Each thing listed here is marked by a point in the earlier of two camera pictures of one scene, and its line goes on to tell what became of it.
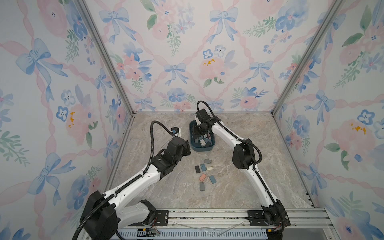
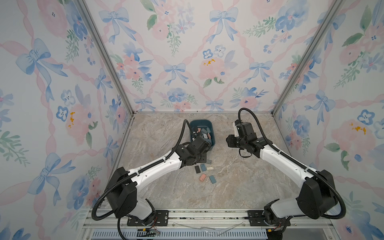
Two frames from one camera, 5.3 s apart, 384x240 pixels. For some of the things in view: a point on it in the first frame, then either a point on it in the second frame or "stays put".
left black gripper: (187, 151) to (204, 158)
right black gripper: (195, 131) to (230, 141)
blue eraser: (203, 167) stays put
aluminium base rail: (306, 224) stays put
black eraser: (197, 169) stays put
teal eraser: (212, 178) stays put
